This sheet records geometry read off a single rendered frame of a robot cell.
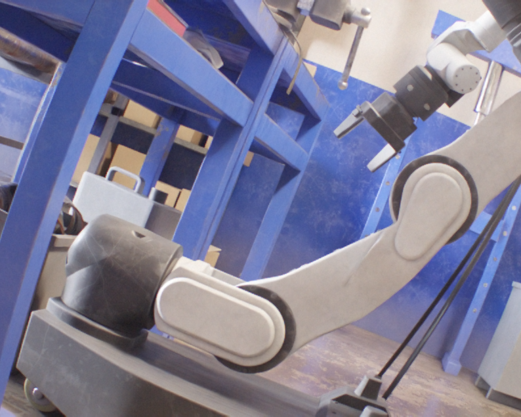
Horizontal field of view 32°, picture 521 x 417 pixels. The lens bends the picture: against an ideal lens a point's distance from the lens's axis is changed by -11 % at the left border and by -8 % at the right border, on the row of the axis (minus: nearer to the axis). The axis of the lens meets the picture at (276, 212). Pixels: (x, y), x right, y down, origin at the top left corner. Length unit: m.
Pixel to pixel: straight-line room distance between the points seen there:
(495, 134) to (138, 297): 0.63
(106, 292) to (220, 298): 0.19
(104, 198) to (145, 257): 1.17
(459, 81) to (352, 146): 4.03
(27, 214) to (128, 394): 0.31
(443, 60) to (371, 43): 4.10
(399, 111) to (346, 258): 0.36
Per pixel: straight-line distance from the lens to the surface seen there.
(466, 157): 1.54
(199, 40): 2.09
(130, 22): 1.35
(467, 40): 1.85
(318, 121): 3.38
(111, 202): 2.69
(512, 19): 1.61
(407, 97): 1.77
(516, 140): 1.56
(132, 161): 5.60
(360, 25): 2.25
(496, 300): 5.75
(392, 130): 1.79
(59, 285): 1.81
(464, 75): 1.76
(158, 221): 2.65
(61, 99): 1.33
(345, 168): 5.76
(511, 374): 4.41
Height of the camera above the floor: 0.47
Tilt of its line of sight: level
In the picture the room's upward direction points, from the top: 22 degrees clockwise
